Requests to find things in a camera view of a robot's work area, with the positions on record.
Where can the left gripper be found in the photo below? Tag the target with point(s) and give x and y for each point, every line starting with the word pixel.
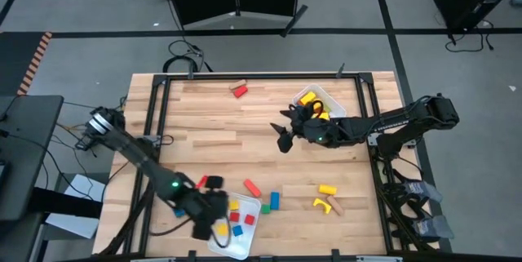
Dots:
pixel 210 205

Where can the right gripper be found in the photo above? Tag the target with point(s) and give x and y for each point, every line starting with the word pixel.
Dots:
pixel 316 129

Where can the red small cube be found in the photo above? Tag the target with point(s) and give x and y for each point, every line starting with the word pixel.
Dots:
pixel 249 219
pixel 234 216

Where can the yellow rectangular block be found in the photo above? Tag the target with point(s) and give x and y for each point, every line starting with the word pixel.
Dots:
pixel 324 116
pixel 308 98

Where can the blue small cube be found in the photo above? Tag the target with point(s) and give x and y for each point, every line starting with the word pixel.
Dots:
pixel 237 230

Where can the red long block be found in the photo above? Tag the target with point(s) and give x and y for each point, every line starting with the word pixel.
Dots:
pixel 252 187

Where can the blue long block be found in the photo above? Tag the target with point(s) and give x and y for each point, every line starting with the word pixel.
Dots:
pixel 274 200

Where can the natural wood long block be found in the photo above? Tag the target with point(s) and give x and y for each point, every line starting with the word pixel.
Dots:
pixel 335 205
pixel 237 84

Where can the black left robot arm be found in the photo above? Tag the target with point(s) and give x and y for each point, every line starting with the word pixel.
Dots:
pixel 134 152

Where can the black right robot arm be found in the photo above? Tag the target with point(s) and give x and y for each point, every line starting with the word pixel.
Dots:
pixel 391 121

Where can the blue rectangular block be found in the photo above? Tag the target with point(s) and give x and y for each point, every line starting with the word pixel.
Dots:
pixel 179 212

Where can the small white plastic bin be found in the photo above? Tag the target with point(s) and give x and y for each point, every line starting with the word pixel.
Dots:
pixel 324 91

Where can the large white plastic bin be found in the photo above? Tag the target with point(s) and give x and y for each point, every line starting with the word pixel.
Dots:
pixel 244 247

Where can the green small cube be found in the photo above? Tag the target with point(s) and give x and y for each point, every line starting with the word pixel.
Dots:
pixel 265 209

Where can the red short rectangular block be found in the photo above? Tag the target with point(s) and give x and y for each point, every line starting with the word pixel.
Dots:
pixel 240 91

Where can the yellow cylinder block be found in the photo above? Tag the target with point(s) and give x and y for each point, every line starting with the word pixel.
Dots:
pixel 327 189

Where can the yellow arch block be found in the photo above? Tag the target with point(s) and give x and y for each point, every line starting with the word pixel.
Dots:
pixel 322 205

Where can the white paper sheet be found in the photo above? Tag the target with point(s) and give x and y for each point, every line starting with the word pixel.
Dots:
pixel 77 209

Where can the grey weight bag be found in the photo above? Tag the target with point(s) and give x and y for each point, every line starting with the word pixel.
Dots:
pixel 434 227
pixel 422 190

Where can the black desk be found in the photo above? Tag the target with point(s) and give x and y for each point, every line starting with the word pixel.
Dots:
pixel 28 152

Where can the black striped-edge floor mat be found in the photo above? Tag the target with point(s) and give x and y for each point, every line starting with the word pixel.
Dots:
pixel 16 62

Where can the black frame clamp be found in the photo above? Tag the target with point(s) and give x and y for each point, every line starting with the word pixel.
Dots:
pixel 335 254
pixel 191 255
pixel 191 71
pixel 340 70

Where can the black aluminium table frame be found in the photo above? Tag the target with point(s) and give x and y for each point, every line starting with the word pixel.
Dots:
pixel 265 76

